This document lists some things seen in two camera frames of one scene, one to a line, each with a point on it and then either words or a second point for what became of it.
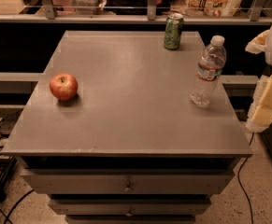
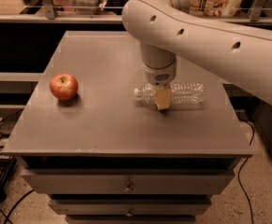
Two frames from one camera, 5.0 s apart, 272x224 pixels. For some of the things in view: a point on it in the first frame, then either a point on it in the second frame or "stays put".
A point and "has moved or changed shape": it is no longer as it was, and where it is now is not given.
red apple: (64, 86) stays put
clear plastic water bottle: (209, 67) has moved or changed shape
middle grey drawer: (129, 206) stays put
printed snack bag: (214, 0) stays put
